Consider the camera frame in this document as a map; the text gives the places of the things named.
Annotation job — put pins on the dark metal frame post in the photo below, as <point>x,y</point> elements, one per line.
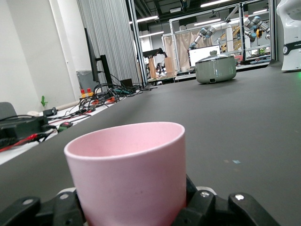
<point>138,47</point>

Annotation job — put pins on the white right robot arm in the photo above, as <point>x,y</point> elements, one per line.
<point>291,35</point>

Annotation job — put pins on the grey-green cooking pot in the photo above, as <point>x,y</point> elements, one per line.
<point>216,73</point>

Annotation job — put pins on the grey blue-jointed robot arm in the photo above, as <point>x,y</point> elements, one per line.
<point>252,23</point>
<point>221,26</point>

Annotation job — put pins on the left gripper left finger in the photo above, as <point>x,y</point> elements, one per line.
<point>47,212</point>

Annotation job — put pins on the wooden box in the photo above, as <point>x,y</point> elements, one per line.
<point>169,67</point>

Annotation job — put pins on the small black device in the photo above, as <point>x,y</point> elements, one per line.
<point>49,111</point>

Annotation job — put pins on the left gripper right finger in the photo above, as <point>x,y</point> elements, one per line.
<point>218,212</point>

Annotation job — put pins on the small green plastic clip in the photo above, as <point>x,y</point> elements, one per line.
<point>43,101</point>

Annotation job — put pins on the black adapter with red light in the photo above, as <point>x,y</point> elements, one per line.
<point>67,124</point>

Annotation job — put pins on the pink plastic cup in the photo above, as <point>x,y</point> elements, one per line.
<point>131,174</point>

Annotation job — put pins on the monitor with white screen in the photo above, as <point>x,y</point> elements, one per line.
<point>202,55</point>

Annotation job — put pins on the aluminium frame enclosure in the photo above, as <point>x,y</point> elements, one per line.
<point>171,47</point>

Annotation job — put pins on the green terminal block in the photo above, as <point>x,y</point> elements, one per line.
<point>61,129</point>

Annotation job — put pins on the yellow red emergency stop button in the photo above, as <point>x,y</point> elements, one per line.
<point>83,94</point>
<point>89,93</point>

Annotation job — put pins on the grey waste bin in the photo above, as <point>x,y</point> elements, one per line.
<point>85,80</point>

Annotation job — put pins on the black machine on stand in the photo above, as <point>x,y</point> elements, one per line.
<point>154,52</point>

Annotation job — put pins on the grey vertical blinds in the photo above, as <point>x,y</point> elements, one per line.
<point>110,35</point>

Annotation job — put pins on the grey chair back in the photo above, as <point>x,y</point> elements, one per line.
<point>7,110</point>

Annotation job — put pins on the black power supply box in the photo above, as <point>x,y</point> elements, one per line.
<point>21,127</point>

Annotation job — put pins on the glass pot lid brass knob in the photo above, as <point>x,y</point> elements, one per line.
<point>215,58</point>

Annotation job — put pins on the beige curtain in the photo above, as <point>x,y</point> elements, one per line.
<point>181,44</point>

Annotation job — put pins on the black monitor on stand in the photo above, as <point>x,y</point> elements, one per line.
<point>105,70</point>

